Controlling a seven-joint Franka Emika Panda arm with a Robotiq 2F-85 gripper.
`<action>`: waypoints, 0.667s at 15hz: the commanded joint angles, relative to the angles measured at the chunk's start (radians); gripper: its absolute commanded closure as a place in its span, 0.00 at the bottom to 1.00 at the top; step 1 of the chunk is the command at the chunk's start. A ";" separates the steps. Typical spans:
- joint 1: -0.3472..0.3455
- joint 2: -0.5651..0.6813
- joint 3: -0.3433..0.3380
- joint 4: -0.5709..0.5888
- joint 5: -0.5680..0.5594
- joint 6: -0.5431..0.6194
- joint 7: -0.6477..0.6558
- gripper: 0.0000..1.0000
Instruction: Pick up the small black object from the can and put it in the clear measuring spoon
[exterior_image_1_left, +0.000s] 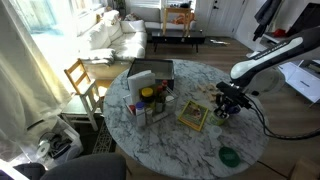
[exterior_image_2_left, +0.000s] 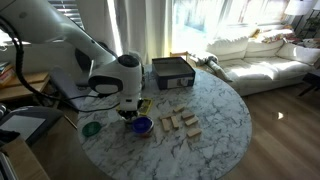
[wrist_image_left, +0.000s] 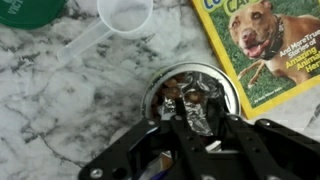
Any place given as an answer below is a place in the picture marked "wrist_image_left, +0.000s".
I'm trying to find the green plastic lid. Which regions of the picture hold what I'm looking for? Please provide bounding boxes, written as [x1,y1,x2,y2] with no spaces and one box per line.
[0,0,68,30]

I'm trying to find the jar with blue lid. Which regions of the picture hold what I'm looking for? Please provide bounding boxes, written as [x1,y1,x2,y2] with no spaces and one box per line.
[139,151,174,180]

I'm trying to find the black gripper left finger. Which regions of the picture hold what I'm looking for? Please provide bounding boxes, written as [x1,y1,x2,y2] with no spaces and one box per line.
[78,98,214,180]

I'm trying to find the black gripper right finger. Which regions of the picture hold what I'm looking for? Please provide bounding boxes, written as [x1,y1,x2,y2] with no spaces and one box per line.
[203,96,320,180]

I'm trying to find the yellow dog book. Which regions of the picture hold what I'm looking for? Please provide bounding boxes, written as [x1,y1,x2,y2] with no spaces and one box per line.
[189,0,320,120]

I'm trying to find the clear plastic measuring scoop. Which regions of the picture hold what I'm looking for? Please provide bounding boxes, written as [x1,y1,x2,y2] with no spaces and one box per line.
[56,0,154,64]

